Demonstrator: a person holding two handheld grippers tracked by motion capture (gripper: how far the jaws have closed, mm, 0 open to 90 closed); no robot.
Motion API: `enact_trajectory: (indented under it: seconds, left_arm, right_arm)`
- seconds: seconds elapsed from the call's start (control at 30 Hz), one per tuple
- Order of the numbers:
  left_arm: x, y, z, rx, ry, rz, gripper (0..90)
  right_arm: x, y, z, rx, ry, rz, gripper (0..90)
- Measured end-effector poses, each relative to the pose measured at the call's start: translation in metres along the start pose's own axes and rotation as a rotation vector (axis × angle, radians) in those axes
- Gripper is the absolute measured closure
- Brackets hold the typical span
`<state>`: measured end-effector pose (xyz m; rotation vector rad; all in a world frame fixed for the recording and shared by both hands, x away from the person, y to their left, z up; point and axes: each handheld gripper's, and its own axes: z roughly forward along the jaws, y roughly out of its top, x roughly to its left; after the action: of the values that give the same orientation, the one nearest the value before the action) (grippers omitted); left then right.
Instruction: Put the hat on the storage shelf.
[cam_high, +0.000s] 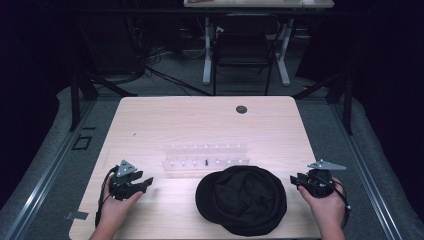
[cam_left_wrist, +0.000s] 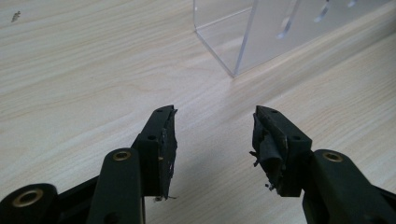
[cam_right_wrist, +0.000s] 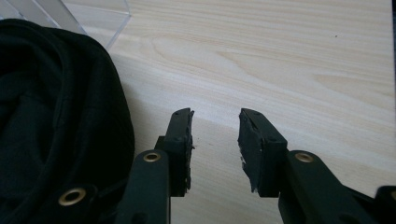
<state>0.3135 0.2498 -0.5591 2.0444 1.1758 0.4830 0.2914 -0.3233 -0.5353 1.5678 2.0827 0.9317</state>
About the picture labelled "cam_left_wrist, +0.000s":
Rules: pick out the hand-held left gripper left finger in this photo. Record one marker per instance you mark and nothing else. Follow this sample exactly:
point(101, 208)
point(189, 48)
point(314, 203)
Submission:
point(155, 149)

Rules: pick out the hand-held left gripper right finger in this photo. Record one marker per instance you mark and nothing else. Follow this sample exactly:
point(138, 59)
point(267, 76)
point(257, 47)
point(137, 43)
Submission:
point(289, 146)

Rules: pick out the clear acrylic box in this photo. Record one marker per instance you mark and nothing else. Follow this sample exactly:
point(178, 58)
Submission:
point(274, 28)

